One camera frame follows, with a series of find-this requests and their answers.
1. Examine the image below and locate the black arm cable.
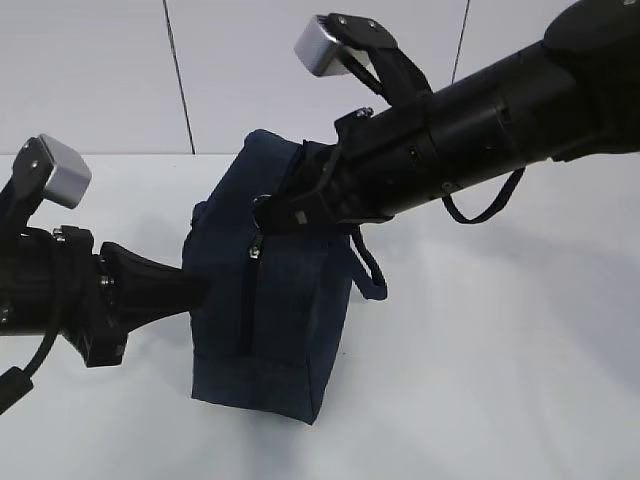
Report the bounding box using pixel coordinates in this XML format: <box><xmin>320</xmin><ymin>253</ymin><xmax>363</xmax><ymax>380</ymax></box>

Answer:
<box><xmin>439</xmin><ymin>167</ymin><xmax>526</xmax><ymax>225</ymax></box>
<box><xmin>0</xmin><ymin>279</ymin><xmax>66</xmax><ymax>416</ymax></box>

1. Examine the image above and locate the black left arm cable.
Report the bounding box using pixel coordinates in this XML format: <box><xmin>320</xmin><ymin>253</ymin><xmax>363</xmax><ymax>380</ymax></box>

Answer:
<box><xmin>0</xmin><ymin>279</ymin><xmax>66</xmax><ymax>416</ymax></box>

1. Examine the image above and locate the dark blue fabric bag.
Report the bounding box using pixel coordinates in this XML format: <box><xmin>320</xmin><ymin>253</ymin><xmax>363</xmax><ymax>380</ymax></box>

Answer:
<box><xmin>182</xmin><ymin>129</ymin><xmax>388</xmax><ymax>424</ymax></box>

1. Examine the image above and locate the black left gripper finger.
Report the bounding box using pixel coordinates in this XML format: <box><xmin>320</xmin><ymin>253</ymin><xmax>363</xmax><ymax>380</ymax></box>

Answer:
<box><xmin>99</xmin><ymin>242</ymin><xmax>209</xmax><ymax>320</ymax></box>

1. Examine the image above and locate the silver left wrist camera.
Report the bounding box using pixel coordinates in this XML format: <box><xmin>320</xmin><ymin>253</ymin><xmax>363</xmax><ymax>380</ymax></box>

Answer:
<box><xmin>0</xmin><ymin>133</ymin><xmax>93</xmax><ymax>231</ymax></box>

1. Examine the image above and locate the silver zipper pull ring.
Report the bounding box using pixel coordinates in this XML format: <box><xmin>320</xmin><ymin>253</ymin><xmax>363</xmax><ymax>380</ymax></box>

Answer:
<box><xmin>247</xmin><ymin>192</ymin><xmax>276</xmax><ymax>261</ymax></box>

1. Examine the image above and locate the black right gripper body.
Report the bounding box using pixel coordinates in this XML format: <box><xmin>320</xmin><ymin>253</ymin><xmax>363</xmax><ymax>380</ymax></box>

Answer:
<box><xmin>328</xmin><ymin>97</ymin><xmax>450</xmax><ymax>224</ymax></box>

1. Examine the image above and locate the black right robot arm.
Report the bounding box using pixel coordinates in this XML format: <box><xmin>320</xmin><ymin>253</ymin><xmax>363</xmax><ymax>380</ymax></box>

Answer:
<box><xmin>254</xmin><ymin>1</ymin><xmax>639</xmax><ymax>233</ymax></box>

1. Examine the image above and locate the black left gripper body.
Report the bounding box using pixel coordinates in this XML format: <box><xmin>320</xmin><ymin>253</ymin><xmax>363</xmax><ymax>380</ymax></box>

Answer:
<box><xmin>1</xmin><ymin>225</ymin><xmax>125</xmax><ymax>368</ymax></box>

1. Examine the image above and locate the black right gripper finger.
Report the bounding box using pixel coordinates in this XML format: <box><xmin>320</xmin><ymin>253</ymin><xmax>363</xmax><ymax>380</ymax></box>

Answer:
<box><xmin>279</xmin><ymin>141</ymin><xmax>340</xmax><ymax>200</ymax></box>
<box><xmin>255</xmin><ymin>195</ymin><xmax>350</xmax><ymax>235</ymax></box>

